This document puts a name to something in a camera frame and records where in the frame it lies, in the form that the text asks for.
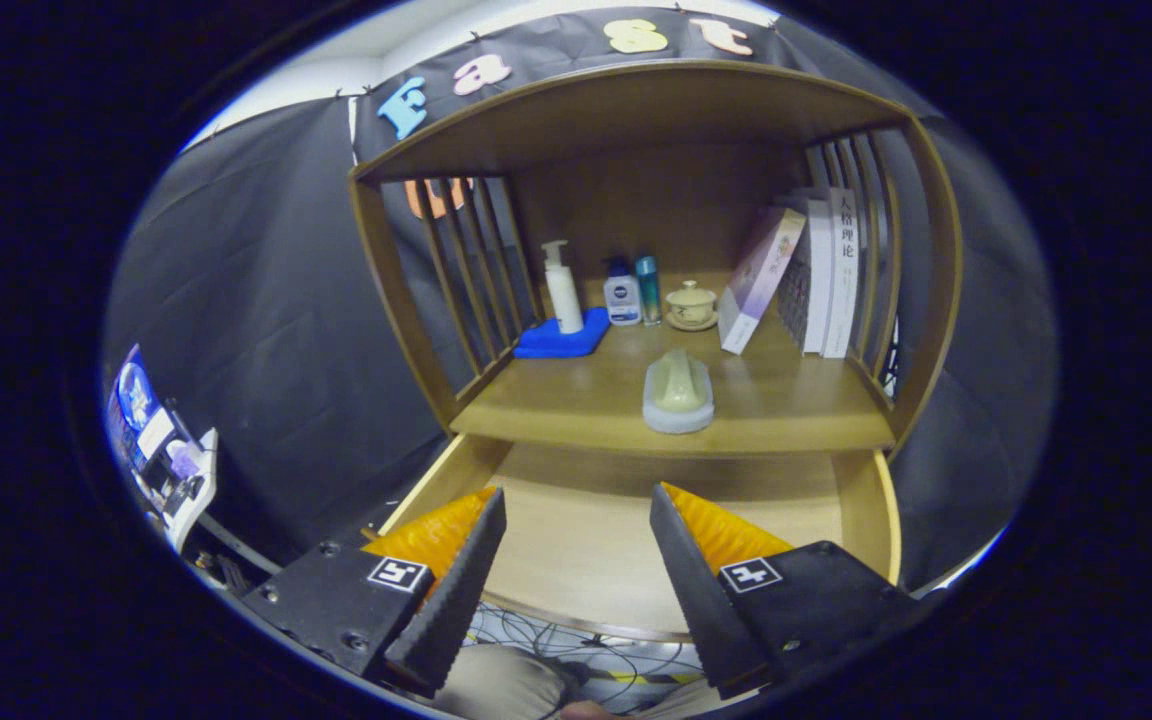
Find beige lidded tea cup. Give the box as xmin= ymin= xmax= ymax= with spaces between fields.
xmin=664 ymin=280 xmax=719 ymax=332

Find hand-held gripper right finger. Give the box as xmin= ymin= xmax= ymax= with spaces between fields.
xmin=649 ymin=482 xmax=922 ymax=701

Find white lotion bottle blue cap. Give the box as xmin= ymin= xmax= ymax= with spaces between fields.
xmin=604 ymin=257 xmax=643 ymax=327

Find blue folded cloth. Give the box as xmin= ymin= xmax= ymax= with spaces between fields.
xmin=513 ymin=306 xmax=612 ymax=359

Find purple and white box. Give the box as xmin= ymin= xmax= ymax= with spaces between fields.
xmin=717 ymin=207 xmax=808 ymax=356

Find white pump bottle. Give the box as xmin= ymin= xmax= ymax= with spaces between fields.
xmin=541 ymin=239 xmax=585 ymax=335

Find black floor cables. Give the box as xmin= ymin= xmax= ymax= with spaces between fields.
xmin=461 ymin=600 xmax=712 ymax=713

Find wooden countertop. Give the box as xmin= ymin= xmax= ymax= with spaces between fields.
xmin=451 ymin=270 xmax=897 ymax=459

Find lit computer monitor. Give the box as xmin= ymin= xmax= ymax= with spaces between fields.
xmin=104 ymin=345 xmax=177 ymax=471

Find white equipment stand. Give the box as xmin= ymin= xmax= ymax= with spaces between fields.
xmin=161 ymin=428 xmax=220 ymax=553

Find green scrub brush grey sponge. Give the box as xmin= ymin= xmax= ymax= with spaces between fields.
xmin=642 ymin=348 xmax=716 ymax=435

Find brown wooden cabinet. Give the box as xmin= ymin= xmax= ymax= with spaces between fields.
xmin=348 ymin=58 xmax=965 ymax=461

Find white book black lettering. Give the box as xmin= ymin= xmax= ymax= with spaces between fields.
xmin=824 ymin=187 xmax=860 ymax=359

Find plain white book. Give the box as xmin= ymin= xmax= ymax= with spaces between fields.
xmin=801 ymin=198 xmax=834 ymax=356

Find wooden drawer with knob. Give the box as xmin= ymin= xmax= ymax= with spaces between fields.
xmin=376 ymin=435 xmax=904 ymax=643

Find slim teal bottle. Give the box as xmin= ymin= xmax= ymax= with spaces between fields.
xmin=635 ymin=255 xmax=662 ymax=327

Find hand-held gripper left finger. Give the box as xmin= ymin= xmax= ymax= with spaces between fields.
xmin=239 ymin=487 xmax=508 ymax=699

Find person's leg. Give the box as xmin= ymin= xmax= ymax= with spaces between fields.
xmin=431 ymin=643 xmax=577 ymax=720

